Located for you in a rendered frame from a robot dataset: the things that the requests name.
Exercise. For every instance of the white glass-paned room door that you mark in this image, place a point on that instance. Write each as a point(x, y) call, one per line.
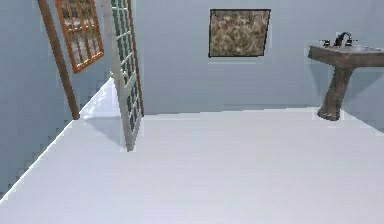
point(126, 73)

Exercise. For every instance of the brown mottled framed picture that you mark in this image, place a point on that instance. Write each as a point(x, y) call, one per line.
point(238, 32)

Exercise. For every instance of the orange framed window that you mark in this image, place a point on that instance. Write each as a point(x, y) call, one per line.
point(80, 31)

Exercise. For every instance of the black sink faucet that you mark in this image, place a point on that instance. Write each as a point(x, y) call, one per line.
point(342, 38)

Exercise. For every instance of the brown pedestal sink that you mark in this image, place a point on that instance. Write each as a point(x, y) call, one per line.
point(340, 66)

